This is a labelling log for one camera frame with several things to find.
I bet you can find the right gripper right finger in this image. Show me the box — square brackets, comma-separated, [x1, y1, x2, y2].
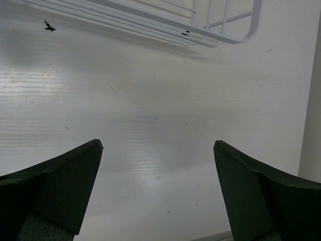
[213, 140, 320, 240]

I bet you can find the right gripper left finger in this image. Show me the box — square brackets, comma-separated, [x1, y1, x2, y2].
[1, 139, 103, 240]

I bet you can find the white wire dish rack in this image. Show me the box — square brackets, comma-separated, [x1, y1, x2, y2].
[25, 1, 263, 48]

